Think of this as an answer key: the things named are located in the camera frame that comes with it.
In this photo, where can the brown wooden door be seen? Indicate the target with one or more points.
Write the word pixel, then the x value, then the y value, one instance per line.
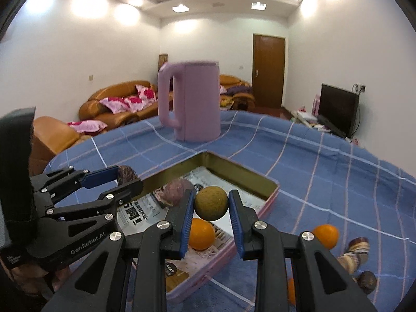
pixel 268 70

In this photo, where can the near orange sofa seat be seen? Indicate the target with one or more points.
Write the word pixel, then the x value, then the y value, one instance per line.
pixel 50 137

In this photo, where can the layered cake roll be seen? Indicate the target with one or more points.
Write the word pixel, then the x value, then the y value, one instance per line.
pixel 356 255

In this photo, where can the black television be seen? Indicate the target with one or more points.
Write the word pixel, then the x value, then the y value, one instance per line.
pixel 338 110

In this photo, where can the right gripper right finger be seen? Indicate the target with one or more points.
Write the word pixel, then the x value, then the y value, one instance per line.
pixel 321 283

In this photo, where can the purple passion fruit with stem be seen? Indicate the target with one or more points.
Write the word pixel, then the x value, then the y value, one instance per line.
pixel 173 192

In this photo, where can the large orange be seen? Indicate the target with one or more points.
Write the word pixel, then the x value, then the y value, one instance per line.
pixel 327 234

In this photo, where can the printed paper in tin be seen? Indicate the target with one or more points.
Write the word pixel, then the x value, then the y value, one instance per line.
pixel 185 276

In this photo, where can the small orange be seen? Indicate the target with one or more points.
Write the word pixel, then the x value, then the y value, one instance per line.
pixel 291 291

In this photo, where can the dark chocolate fruit piece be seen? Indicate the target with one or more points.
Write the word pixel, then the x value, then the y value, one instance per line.
pixel 367 282

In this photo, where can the orange leather long sofa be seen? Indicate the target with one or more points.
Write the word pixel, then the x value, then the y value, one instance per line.
pixel 93 110

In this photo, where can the person's hand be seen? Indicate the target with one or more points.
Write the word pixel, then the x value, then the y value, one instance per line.
pixel 33 280

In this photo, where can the orange leather armchair sofa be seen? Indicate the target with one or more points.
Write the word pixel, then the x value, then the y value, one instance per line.
pixel 235 94

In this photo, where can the pink floral cushion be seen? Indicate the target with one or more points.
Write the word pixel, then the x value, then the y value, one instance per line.
pixel 132 104

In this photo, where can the pink metal tin box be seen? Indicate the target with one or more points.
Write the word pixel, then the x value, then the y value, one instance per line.
pixel 230 170

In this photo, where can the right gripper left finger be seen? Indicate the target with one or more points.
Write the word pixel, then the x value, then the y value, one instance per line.
pixel 100 283

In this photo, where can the green-yellow round fruit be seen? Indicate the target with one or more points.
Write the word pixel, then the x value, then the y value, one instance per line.
pixel 211 203

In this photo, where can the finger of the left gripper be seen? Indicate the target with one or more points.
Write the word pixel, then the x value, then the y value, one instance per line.
pixel 86 215
pixel 97 175

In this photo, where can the dark brown mangosteen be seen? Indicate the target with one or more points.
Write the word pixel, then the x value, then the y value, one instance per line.
pixel 125 175

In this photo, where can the wall power socket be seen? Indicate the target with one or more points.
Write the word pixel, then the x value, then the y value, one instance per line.
pixel 359 88

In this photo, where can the pink electric kettle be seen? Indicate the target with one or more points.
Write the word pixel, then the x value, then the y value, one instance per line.
pixel 189 100

